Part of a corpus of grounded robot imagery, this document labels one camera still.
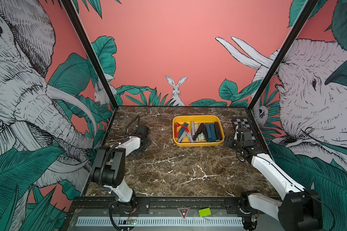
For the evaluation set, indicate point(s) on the mint green pliers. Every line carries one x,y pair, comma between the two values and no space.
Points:
202,137

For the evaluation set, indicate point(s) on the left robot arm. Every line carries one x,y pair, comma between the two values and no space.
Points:
108,168

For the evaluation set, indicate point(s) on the black pliers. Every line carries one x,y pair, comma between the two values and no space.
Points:
218,131
202,129

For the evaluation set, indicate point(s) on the black frame post right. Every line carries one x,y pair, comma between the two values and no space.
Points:
302,18

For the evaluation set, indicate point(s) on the black white checkerboard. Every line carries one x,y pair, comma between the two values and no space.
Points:
240,123

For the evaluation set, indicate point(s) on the black mounting rail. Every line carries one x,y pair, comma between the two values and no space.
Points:
147,204

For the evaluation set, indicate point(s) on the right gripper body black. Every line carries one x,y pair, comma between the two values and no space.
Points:
233,143

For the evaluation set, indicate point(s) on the green sticky note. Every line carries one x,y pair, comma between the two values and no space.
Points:
204,212

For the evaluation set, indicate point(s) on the yellow plastic storage tray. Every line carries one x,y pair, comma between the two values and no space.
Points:
198,119

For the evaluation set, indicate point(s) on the black frame post left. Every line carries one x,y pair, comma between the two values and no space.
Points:
79,28

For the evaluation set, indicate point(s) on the grey pliers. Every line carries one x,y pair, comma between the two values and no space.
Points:
193,130
186,135

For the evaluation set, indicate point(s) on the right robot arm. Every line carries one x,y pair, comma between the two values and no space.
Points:
298,209

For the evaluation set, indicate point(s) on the red plastic tool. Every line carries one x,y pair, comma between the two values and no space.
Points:
176,129

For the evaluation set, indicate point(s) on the black frame post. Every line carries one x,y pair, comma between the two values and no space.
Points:
79,28
302,18

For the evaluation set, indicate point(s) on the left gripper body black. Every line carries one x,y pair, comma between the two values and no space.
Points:
139,152

